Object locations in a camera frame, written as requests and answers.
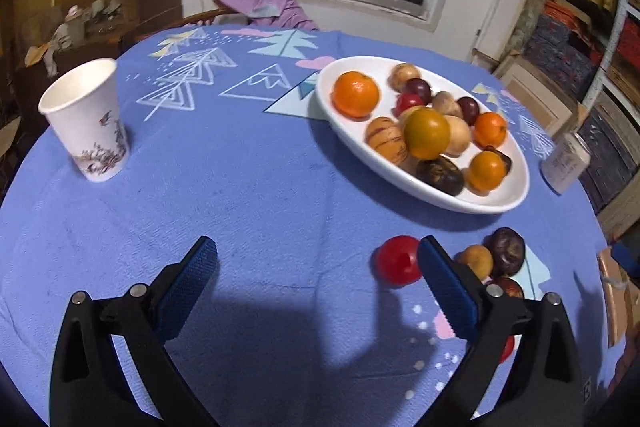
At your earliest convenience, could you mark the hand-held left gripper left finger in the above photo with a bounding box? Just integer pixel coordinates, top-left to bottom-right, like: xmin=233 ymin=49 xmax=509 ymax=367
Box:
xmin=49 ymin=236 xmax=219 ymax=427

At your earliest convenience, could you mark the blue object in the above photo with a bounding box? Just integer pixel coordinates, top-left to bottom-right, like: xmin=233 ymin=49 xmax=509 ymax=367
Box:
xmin=612 ymin=243 xmax=640 ymax=278

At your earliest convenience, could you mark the small red fruit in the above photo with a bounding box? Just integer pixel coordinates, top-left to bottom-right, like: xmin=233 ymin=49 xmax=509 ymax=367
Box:
xmin=396 ymin=93 xmax=425 ymax=114

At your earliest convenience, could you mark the wooden chair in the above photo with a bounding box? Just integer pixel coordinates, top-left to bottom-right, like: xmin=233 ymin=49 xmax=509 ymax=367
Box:
xmin=122 ymin=7 xmax=236 ymax=50

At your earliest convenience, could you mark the tan walnut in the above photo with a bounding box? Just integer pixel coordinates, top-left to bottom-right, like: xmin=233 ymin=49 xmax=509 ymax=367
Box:
xmin=388 ymin=63 xmax=422 ymax=91
xmin=431 ymin=91 xmax=463 ymax=118

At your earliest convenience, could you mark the purple cloth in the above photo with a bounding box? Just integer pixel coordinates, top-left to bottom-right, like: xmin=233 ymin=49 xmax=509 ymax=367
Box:
xmin=214 ymin=0 xmax=320 ymax=31

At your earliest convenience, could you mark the cluttered wooden sideboard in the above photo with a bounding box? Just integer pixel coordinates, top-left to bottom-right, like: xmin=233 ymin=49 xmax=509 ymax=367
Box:
xmin=0 ymin=0 xmax=186 ymax=158

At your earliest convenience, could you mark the shelf of stacked boxes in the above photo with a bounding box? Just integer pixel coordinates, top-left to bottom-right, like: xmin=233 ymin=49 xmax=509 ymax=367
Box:
xmin=510 ymin=0 xmax=640 ymax=228

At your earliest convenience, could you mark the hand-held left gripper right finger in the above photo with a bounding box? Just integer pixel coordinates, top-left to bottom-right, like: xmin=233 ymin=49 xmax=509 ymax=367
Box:
xmin=416 ymin=235 xmax=585 ymax=427

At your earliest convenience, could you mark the yellow-orange citrus fruit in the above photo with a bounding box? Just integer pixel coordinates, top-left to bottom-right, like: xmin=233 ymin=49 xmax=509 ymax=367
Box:
xmin=403 ymin=107 xmax=451 ymax=160

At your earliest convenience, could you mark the white printed paper cup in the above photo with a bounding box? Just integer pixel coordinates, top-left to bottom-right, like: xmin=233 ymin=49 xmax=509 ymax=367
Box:
xmin=38 ymin=58 xmax=131 ymax=182

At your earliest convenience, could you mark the small orange tangerine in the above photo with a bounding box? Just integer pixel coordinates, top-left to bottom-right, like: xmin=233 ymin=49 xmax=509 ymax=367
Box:
xmin=472 ymin=112 xmax=508 ymax=150
xmin=467 ymin=150 xmax=507 ymax=194

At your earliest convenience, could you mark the large orange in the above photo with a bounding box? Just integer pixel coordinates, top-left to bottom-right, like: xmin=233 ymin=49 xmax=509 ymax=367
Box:
xmin=331 ymin=71 xmax=381 ymax=118

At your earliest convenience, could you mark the dark brown passion fruit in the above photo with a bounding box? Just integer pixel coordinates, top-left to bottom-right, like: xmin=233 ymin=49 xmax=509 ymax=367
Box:
xmin=487 ymin=276 xmax=525 ymax=300
xmin=482 ymin=145 xmax=513 ymax=175
xmin=486 ymin=227 xmax=527 ymax=278
xmin=416 ymin=156 xmax=465 ymax=196

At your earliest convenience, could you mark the striped orange melon fruit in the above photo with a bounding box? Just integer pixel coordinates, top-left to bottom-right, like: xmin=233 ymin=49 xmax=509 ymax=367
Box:
xmin=364 ymin=116 xmax=408 ymax=165

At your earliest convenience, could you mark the tan-orange fruit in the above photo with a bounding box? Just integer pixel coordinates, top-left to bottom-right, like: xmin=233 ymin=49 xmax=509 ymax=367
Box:
xmin=442 ymin=115 xmax=472 ymax=158

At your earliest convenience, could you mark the white oval plate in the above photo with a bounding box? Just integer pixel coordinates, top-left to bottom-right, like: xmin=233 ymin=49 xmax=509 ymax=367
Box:
xmin=315 ymin=56 xmax=530 ymax=214

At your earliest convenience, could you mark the dark plum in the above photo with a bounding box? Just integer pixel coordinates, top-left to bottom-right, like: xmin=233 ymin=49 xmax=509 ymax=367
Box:
xmin=456 ymin=96 xmax=481 ymax=126
xmin=404 ymin=78 xmax=432 ymax=105

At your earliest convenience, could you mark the small tan longan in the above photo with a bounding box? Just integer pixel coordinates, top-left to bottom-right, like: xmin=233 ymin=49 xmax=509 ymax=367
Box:
xmin=456 ymin=244 xmax=494 ymax=282

